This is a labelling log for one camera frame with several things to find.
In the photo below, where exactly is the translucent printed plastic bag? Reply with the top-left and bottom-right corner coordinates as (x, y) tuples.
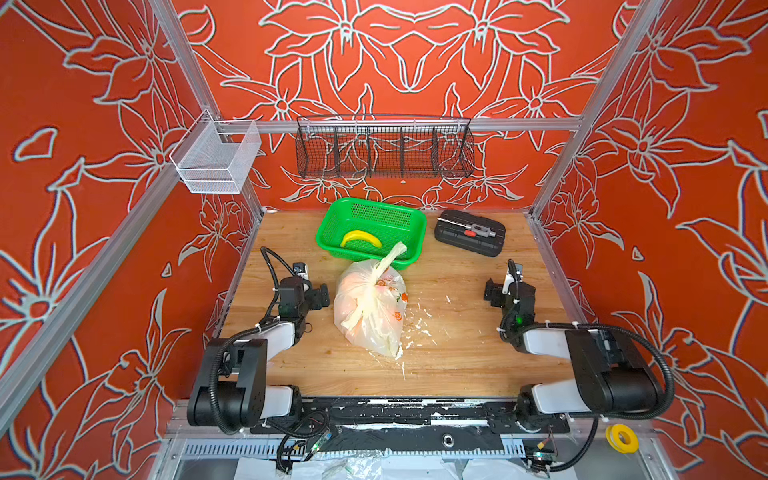
(333, 242), (408, 359)

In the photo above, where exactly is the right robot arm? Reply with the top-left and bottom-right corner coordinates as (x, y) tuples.
(483, 261), (676, 431)

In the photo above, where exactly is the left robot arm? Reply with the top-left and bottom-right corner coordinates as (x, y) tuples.
(186, 247), (330, 435)

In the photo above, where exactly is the black tool case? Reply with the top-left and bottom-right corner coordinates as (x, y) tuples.
(434, 209), (506, 257)

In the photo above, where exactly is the yellow toy banana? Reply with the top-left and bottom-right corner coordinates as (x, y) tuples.
(340, 230), (383, 248)

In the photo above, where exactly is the green plastic basket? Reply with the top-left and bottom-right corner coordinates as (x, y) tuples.
(316, 198), (428, 270)

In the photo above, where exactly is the yellow tape roll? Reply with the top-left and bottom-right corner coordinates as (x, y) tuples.
(605, 424), (640, 454)

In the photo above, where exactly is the crumpled clear plastic scrap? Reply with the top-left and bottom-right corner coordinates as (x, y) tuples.
(321, 454), (383, 480)

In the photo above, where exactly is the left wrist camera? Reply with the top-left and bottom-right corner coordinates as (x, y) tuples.
(292, 262), (309, 280)

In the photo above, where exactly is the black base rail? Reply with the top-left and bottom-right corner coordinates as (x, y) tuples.
(250, 396), (571, 456)

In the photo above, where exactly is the black wire wall basket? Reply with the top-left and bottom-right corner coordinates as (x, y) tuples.
(295, 114), (476, 180)

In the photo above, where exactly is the clear plastic wall bin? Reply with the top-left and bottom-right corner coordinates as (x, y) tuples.
(170, 109), (262, 194)

